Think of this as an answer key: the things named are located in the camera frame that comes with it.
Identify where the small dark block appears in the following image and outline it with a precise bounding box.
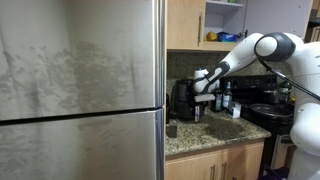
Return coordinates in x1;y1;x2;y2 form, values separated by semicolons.
166;119;179;139

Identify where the wooden wall cabinet door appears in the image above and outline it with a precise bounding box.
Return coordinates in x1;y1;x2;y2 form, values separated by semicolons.
166;0;207;51

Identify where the yellow object on shelf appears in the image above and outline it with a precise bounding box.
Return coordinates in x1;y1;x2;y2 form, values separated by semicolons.
205;31;219;42

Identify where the clear bottle white label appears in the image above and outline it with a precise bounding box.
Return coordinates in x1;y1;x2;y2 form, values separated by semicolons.
222;81;234;110

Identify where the green glass bottle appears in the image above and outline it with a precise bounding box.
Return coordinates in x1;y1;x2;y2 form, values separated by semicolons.
278;81;293;104

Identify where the stainless steel refrigerator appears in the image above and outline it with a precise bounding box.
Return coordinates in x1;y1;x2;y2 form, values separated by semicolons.
0;0;166;180

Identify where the black frying pan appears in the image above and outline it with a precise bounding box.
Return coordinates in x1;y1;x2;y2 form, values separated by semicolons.
248;102;295;121

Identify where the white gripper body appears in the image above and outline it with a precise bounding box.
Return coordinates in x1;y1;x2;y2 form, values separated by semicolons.
193;93;217;103

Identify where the metal cabinet door handle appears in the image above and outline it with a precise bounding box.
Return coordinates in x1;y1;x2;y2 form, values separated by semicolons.
198;11;203;47

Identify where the blue box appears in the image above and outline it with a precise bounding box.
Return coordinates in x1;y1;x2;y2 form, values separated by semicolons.
217;31;239;43

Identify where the black air fryer basket drawer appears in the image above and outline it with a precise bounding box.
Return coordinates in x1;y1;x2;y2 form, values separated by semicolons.
176;100;205;123

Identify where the dark bottle with label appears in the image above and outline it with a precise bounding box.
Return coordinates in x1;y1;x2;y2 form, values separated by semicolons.
210;87;224;113

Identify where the small white box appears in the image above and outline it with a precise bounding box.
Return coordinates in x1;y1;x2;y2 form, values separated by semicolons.
227;101;242;119

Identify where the wooden upper cabinet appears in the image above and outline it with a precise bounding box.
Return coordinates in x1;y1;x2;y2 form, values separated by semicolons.
201;0;248;53

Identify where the black stove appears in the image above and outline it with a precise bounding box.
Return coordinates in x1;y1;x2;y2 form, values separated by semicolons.
219;74;298;172

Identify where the wooden base cabinet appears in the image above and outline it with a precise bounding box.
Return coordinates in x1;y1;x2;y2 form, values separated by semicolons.
164;138;266;180

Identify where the grey open cabinet door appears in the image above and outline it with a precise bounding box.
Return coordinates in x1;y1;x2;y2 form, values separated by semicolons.
243;0;315;38

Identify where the black air fryer body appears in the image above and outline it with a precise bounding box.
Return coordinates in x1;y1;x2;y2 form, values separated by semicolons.
171;78;201;120

